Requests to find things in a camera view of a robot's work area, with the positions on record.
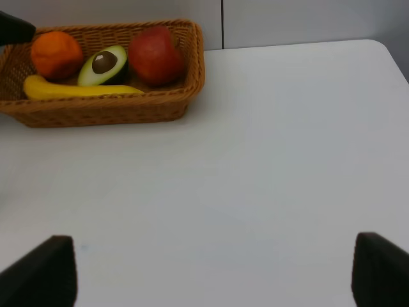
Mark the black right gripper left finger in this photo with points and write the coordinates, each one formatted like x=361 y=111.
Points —
x=46 y=276

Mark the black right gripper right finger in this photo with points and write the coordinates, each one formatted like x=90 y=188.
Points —
x=380 y=272

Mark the yellow banana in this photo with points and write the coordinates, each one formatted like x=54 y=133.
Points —
x=38 y=88

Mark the halved avocado with pit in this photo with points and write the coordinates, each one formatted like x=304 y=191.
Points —
x=106 y=67

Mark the orange tangerine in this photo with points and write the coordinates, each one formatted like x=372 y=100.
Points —
x=56 y=55

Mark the red apple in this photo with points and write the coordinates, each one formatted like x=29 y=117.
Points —
x=154 y=54

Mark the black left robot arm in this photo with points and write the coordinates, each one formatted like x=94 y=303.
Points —
x=14 y=30

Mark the orange wicker basket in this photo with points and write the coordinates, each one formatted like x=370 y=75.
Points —
x=156 y=104

